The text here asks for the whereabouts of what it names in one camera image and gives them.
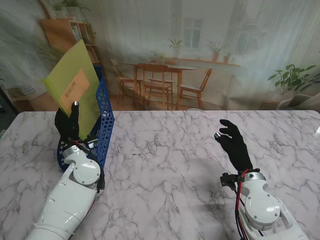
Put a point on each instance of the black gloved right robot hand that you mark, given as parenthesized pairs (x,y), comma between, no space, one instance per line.
(235,147)

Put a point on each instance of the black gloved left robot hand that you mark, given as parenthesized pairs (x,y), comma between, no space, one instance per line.
(68,125)

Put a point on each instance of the pink paper receipt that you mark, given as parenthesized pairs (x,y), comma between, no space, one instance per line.
(75,87)

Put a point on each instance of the yellow-green translucent file folder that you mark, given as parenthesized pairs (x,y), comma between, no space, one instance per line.
(75,60)

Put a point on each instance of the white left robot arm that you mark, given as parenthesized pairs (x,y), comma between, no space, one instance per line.
(67,200)

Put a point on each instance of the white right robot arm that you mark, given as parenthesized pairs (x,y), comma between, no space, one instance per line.
(265,210)

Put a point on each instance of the blue perforated plastic file rack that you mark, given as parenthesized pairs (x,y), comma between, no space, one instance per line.
(105,125)

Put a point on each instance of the printed room scene backdrop cloth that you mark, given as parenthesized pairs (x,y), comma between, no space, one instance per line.
(160,30)

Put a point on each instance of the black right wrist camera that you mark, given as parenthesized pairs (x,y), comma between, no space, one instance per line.
(227,180)

